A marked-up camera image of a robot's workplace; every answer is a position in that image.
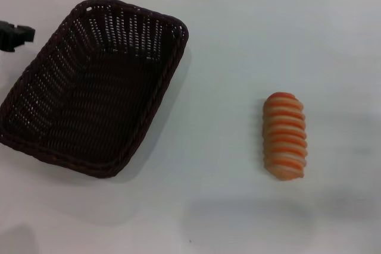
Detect dark brown woven wicker basket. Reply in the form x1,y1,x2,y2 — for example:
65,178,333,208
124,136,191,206
0,0,189,180

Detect orange striped spiral bread roll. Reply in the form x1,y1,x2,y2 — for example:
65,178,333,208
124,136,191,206
262,92,308,181

